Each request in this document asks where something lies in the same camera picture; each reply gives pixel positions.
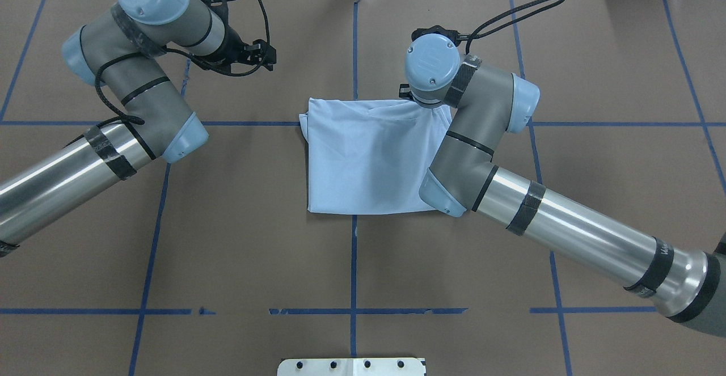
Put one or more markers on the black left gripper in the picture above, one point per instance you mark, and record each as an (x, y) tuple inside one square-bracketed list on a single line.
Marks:
[(232, 39)]

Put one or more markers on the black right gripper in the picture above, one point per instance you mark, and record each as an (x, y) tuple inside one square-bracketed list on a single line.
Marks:
[(404, 92)]

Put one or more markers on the light blue t-shirt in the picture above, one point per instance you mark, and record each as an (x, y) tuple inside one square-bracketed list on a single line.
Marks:
[(369, 157)]

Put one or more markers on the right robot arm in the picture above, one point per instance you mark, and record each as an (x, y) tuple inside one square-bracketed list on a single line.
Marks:
[(685, 286)]

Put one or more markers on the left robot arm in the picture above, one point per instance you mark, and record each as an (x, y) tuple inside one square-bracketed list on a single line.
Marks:
[(117, 55)]

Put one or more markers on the white camera mast base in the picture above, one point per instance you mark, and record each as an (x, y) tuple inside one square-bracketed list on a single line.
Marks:
[(353, 366)]

